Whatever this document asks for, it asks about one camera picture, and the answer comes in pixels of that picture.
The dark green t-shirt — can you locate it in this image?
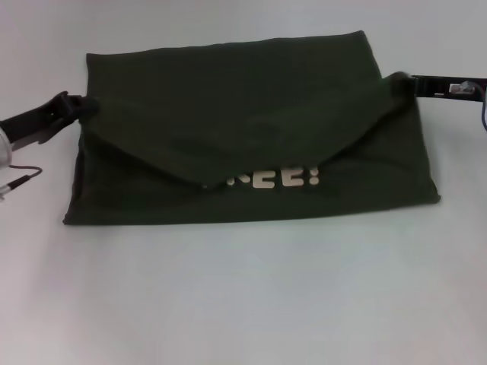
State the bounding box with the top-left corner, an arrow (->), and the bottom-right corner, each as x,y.
62,29 -> 443,227

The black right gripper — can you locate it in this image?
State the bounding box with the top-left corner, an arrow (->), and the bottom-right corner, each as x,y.
391,73 -> 487,103

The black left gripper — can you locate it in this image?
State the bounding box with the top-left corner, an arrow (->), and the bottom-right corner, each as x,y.
0,90 -> 103,144

